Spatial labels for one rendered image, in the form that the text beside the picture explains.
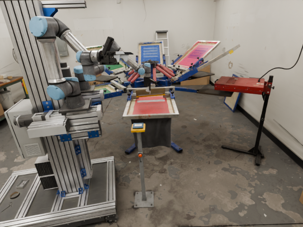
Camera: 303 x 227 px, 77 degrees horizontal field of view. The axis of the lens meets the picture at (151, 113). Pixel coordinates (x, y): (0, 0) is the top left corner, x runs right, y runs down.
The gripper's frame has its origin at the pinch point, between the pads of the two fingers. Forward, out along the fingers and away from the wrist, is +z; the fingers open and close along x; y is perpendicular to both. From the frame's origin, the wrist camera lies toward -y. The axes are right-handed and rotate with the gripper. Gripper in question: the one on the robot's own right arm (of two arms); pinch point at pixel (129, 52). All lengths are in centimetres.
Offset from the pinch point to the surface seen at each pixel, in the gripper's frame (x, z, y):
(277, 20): -249, 151, -50
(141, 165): -53, -12, 110
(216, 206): -69, 67, 160
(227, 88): -151, 76, 42
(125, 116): -62, -31, 61
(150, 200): -62, -5, 160
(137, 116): -65, -19, 61
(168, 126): -85, 11, 77
